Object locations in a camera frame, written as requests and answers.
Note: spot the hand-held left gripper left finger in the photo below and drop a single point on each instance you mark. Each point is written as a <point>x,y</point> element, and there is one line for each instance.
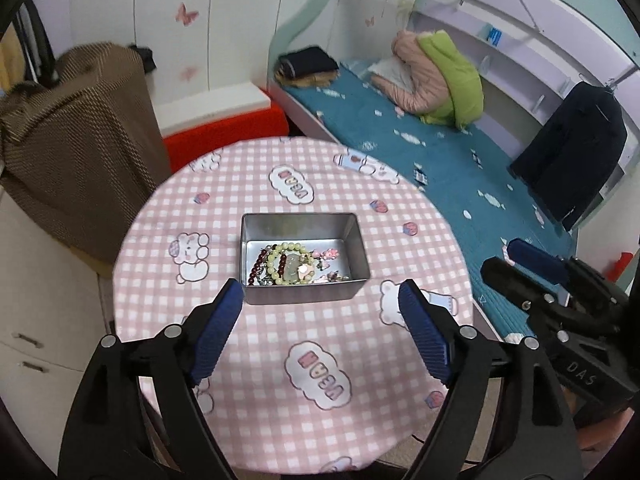
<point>220,325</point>

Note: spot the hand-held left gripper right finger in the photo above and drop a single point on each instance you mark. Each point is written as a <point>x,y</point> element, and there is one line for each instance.
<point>422,330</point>

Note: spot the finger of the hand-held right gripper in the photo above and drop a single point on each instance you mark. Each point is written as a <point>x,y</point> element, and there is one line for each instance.
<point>537,260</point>
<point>505,280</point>

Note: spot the pink charm with bead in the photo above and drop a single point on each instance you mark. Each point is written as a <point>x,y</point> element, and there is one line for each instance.
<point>302,271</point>

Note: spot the pink charm trinkets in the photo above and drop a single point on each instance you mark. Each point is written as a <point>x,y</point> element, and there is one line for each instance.
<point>335,276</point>

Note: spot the pink bow charm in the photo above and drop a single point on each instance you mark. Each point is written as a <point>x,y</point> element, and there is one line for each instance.
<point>330,254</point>

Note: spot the silver metal tin box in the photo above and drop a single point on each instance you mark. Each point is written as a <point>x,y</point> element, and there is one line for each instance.
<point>300,230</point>

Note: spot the small red object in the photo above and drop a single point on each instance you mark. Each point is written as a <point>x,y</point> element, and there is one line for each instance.
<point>627,262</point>

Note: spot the dark hanging coat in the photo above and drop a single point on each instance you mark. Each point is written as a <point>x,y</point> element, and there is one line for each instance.
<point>570,155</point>

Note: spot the bed with teal sheet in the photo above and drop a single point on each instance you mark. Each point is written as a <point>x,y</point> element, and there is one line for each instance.
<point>450,160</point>

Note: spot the round pink checkered table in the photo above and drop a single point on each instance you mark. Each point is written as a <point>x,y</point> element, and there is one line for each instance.
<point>300,170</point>

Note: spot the white drawer cabinet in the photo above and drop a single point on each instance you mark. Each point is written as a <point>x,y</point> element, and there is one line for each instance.
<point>40,300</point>

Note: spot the green padded jacket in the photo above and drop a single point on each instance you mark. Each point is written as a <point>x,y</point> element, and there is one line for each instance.
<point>460,85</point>

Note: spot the red box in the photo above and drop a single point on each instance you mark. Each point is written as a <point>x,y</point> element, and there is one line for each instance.
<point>225,130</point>

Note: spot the pink padded jacket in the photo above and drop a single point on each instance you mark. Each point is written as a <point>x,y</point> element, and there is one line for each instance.
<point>425,85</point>

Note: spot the brown striped cloth cover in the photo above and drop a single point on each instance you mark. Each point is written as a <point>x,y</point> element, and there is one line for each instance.
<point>85,150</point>

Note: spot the small blue shelf item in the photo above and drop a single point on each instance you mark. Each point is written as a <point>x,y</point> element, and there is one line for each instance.
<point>494,35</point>

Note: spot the white pillow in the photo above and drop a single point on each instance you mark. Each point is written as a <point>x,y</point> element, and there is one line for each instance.
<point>392,70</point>

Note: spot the mustard folded cloth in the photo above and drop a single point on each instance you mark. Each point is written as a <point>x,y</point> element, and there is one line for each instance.
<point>310,81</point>

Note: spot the dark folded clothes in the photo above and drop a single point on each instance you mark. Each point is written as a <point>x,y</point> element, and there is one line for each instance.
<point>307,62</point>

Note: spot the small black cloth item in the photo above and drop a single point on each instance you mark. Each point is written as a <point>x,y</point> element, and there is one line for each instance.
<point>145,57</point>

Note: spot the black stand pole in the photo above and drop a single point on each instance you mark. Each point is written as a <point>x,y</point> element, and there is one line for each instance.
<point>35,40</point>

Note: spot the white wall shelf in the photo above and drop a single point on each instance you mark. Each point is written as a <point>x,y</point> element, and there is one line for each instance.
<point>525,45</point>

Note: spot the pink butterfly wall sticker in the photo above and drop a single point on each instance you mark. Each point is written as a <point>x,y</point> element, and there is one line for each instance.
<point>189,72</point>
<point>186,12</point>

